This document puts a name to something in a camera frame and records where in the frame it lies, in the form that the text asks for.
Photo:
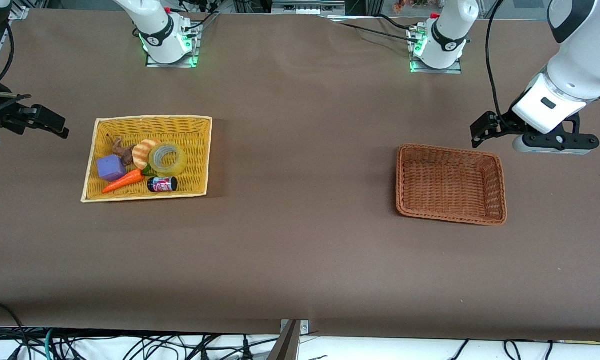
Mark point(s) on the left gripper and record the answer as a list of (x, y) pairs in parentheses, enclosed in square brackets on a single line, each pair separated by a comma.
[(501, 126)]

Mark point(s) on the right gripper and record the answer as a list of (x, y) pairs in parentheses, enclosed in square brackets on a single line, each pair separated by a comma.
[(0, 116)]

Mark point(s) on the clear yellowish tape roll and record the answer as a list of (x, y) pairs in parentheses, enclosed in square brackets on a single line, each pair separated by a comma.
[(155, 162)]

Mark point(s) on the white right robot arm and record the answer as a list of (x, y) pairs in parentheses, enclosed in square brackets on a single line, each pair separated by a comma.
[(160, 30)]

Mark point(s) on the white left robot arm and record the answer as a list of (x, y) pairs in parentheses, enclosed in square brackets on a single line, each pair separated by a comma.
[(450, 30)]

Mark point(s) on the brown wicker basket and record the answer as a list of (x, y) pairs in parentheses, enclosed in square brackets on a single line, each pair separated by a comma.
[(450, 185)]

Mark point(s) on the purple foam cube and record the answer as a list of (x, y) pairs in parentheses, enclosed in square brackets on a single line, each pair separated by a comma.
[(111, 168)]

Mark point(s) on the brown toy root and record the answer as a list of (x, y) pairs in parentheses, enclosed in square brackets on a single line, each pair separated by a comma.
[(126, 156)]

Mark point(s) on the orange toy carrot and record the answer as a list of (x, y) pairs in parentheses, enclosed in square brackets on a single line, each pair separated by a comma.
[(122, 181)]

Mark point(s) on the striped toy croissant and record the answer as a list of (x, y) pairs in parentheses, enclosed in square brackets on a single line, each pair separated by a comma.
[(141, 152)]

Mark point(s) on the small dark can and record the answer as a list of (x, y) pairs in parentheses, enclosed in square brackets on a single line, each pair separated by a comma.
[(162, 184)]

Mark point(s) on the yellow wicker basket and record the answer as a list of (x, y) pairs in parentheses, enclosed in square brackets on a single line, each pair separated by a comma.
[(190, 150)]

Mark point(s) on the grey equipment box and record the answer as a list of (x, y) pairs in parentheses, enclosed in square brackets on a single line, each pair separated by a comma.
[(307, 7)]

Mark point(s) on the grey diagonal beam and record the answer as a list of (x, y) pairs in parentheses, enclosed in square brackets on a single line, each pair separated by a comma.
[(286, 345)]

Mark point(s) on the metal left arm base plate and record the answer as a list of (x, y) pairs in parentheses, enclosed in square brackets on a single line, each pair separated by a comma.
[(437, 70)]

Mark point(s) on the aluminium frame rail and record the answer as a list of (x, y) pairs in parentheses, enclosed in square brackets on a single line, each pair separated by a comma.
[(20, 12)]

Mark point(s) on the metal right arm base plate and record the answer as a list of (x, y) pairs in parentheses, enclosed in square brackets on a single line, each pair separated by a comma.
[(195, 50)]

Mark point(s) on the metal table edge bracket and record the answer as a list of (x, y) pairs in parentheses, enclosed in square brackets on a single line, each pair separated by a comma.
[(304, 326)]

